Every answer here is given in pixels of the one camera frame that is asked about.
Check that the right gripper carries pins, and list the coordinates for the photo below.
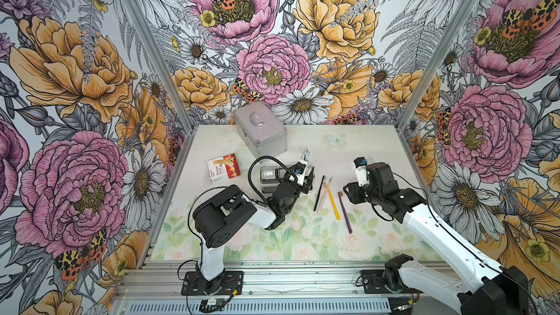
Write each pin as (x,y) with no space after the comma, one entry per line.
(354,190)

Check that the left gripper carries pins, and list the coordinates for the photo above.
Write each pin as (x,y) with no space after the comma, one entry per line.
(306,187)

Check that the purple toothbrush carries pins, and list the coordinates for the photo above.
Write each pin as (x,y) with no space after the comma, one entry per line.
(346,218)

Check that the yellow toothbrush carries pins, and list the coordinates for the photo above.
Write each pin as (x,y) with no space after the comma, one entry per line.
(333,204)

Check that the pink toothbrush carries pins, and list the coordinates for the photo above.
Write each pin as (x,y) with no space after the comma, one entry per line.
(323,194)

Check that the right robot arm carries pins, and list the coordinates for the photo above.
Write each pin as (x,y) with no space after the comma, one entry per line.
(481,286)

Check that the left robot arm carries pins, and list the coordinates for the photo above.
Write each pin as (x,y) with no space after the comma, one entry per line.
(218,219)

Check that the black toothbrush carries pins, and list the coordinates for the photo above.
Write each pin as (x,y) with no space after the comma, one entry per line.
(318,193)

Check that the cream toothbrush holder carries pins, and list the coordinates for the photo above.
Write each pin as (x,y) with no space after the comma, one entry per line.
(269,189)

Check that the clear cup left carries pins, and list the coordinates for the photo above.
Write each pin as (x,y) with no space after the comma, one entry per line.
(268,175)

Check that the silver aluminium case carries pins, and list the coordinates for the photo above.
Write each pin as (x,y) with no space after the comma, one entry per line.
(261,130)

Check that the red white small box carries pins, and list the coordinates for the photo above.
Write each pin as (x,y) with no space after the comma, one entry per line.
(223,168)

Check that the green circuit board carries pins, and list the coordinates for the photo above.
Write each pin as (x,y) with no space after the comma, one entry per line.
(210,305)

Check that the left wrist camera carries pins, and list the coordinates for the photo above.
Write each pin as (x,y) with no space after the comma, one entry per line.
(300,172)

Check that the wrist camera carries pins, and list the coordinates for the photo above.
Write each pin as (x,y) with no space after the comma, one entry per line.
(300,172)
(360,165)

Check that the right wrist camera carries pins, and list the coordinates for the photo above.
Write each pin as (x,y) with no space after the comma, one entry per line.
(360,165)

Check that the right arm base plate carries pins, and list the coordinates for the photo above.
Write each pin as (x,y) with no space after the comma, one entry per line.
(374,282)

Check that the aluminium front rail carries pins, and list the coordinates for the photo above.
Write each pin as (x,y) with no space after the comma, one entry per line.
(267,288)

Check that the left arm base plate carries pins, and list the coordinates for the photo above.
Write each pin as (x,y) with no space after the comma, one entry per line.
(225,284)

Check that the aluminium corner post left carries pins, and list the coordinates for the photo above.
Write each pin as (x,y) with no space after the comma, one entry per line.
(145,33)

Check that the aluminium corner post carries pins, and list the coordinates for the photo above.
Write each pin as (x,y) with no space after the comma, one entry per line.
(444,44)
(145,33)

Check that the aluminium corner post right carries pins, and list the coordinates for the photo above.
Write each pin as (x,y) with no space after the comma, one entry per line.
(444,44)

